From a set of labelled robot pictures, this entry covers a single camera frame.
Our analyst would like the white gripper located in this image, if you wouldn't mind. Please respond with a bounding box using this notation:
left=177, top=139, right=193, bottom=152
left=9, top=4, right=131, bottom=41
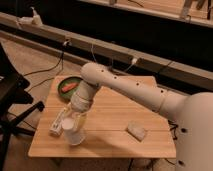
left=49, top=80, right=99, bottom=136

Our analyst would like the white ceramic cup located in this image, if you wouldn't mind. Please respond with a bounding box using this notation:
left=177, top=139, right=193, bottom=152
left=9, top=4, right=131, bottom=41
left=62, top=118, right=85, bottom=146

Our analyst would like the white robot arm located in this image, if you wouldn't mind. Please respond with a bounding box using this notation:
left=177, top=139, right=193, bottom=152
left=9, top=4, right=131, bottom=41
left=57, top=63, right=213, bottom=171

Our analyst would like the white eraser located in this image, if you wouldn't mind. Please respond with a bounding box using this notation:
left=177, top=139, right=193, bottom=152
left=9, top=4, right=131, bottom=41
left=126, top=122, right=146, bottom=141

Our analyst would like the orange carrot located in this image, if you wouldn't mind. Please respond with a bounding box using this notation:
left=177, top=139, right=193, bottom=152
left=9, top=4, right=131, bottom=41
left=61, top=83, right=78, bottom=93

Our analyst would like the green plate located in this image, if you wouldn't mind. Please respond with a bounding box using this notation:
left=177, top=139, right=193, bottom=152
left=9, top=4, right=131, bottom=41
left=57, top=76, right=81, bottom=100

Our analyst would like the wooden table board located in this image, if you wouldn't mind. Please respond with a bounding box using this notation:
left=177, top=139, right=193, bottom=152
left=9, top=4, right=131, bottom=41
left=28, top=76, right=176, bottom=158

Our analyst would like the black chair base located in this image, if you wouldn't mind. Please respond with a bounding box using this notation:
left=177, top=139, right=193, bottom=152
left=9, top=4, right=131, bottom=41
left=0, top=43, right=46, bottom=171

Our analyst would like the white bottle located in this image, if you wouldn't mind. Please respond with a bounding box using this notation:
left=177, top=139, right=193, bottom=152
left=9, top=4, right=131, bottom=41
left=32, top=7, right=43, bottom=26

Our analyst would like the black cable on floor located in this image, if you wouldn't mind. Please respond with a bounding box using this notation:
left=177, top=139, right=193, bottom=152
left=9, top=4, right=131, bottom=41
left=23, top=49, right=66, bottom=93

